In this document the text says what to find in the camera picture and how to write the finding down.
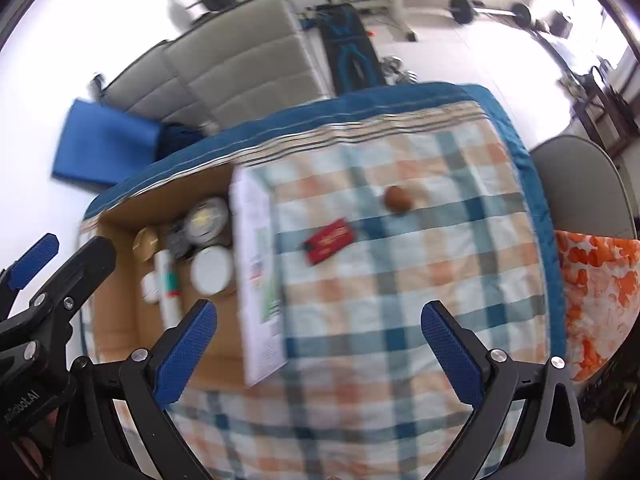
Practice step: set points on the silver round jar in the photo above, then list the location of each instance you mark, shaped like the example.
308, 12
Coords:
206, 220

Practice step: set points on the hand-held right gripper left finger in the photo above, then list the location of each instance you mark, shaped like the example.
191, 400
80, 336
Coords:
187, 355

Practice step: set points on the white round jar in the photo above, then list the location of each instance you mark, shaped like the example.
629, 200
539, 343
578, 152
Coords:
212, 270

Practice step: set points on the white barbell rack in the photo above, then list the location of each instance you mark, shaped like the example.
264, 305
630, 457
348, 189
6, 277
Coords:
395, 0

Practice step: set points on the cardboard box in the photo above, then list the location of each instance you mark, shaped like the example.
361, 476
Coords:
125, 330

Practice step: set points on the grey round chair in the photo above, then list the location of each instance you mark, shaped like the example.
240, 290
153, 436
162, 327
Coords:
582, 185

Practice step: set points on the black round tin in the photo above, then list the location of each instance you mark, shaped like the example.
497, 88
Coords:
177, 243

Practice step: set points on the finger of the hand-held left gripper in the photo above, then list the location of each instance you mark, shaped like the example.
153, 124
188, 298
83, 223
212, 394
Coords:
80, 275
35, 260

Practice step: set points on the person's left hand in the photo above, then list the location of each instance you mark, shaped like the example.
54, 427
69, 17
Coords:
32, 452

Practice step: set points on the small red packet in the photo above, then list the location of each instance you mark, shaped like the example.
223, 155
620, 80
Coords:
329, 241

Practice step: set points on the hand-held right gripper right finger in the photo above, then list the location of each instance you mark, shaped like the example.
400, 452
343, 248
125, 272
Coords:
452, 355

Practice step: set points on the blue folded exercise mat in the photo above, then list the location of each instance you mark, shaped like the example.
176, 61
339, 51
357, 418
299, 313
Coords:
105, 145

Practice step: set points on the gold round jar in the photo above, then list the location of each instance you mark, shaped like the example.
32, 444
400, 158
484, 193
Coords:
146, 243

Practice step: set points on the white tube green red label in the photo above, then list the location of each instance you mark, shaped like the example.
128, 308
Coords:
167, 287

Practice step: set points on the black weight bench pad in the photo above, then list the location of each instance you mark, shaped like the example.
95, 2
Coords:
347, 50

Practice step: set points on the brown round nut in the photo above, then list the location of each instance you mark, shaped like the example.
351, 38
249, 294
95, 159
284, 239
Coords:
398, 199

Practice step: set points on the orange white floral cloth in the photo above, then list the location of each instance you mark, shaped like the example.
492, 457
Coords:
600, 305

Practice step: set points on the chrome dumbbells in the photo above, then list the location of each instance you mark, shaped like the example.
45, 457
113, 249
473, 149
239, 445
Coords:
400, 71

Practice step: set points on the grey tufted cushion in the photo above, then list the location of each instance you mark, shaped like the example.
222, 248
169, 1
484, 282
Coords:
245, 55
137, 85

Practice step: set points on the white earbuds case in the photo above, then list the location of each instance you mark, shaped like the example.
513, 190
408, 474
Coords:
148, 287

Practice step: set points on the short barbell with black plates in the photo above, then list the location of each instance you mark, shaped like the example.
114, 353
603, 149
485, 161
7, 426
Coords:
487, 10

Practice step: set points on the dark wooden chair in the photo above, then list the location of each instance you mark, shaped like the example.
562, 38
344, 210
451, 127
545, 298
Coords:
610, 105

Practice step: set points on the dark blue bag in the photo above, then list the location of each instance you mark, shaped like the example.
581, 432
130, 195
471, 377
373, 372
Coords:
180, 142

